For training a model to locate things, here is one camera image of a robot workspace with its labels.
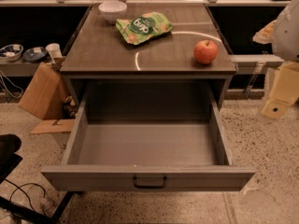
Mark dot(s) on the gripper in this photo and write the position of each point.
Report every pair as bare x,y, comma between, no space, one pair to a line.
288,34

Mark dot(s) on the grey top drawer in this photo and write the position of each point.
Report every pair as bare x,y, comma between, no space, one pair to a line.
148,130

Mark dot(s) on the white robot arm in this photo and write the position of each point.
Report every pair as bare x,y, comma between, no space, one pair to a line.
283,35

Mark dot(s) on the grey drawer cabinet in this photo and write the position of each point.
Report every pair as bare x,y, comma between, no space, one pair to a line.
100,51

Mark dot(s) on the right low shelf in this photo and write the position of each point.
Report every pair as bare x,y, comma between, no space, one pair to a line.
246,64

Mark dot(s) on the low shelf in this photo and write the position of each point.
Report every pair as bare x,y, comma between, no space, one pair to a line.
21,68
246,64

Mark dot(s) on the red apple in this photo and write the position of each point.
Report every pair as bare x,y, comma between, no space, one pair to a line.
205,51

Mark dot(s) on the green snack bag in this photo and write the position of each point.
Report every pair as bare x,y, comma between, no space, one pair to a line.
144,27

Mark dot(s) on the white ceramic bowl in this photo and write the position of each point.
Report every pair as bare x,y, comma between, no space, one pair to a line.
112,10

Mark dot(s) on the white paper cup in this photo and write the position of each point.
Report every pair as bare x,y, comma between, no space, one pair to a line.
53,50

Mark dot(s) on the brown cardboard box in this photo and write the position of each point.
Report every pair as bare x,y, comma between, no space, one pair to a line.
44,98

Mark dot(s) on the dark blue bowl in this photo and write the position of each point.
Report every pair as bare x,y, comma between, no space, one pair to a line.
34,55

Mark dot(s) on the blue patterned bowl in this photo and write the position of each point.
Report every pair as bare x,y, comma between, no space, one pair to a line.
11,53

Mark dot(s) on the left low shelf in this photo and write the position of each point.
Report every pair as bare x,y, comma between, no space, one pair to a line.
21,68

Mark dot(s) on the black top drawer handle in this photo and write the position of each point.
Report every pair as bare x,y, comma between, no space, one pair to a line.
149,183

